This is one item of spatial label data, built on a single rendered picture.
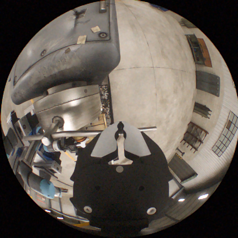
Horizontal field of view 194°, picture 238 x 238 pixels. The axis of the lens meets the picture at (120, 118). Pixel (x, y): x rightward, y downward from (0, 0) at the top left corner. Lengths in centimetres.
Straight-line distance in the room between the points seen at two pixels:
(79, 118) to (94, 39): 21
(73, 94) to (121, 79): 136
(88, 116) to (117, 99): 130
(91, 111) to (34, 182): 46
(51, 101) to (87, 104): 11
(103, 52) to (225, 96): 657
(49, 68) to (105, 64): 14
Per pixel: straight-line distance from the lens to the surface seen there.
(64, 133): 15
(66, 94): 21
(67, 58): 19
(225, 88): 651
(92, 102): 24
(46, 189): 46
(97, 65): 19
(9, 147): 75
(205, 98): 652
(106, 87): 87
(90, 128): 63
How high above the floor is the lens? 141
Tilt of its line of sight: 58 degrees down
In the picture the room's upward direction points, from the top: 142 degrees clockwise
